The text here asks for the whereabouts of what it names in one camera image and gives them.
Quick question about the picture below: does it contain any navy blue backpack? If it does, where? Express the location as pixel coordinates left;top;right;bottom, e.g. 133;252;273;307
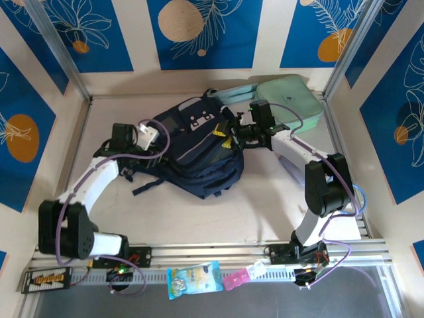
132;87;245;200

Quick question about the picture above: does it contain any light blue pencil pouch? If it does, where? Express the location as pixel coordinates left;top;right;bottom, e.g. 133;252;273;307
211;84;261;105

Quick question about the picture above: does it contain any mint green zip case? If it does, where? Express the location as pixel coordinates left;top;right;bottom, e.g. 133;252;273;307
254;74;323;135

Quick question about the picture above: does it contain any small black controller board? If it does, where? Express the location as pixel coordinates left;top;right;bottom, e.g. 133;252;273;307
105;266;135;283
293;266;327;286

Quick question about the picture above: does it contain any blue snack packet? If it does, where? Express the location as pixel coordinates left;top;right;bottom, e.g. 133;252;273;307
166;260;225;301

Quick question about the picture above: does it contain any clear white packet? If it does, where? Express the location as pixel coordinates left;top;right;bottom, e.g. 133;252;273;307
246;260;268;279

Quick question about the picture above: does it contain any blue stethoscope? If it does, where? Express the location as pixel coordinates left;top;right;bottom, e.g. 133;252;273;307
319;184;368;233

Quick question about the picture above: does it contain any pink plastic clip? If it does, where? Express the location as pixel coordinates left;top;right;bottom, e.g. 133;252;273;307
222;267;251;292

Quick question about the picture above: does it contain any black power distribution board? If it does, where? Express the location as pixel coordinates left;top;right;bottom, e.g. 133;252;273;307
20;266;73;295

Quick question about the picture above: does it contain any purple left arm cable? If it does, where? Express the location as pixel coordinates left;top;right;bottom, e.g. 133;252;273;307
55;118;172;296

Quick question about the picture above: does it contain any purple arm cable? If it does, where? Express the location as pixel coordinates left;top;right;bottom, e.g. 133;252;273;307
55;118;172;296
270;103;362;292

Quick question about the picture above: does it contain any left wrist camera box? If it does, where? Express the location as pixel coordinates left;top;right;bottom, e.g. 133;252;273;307
111;123;159;150

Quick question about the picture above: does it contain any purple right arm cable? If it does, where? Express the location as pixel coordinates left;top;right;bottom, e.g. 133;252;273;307
270;103;362;292

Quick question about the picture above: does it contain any aluminium side rail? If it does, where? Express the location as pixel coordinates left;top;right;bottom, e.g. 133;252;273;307
49;99;93;246
323;92;370;238

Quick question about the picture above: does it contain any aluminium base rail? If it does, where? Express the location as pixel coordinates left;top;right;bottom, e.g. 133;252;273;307
28;240;392;270

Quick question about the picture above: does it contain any slotted cable duct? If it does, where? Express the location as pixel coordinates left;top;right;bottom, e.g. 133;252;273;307
71;264;297;286

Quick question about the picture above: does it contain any aluminium frame post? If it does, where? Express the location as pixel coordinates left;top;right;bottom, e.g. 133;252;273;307
323;0;382;100
25;0;93;103

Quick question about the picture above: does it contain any black power wire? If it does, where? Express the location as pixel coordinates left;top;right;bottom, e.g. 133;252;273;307
71;261;94;286

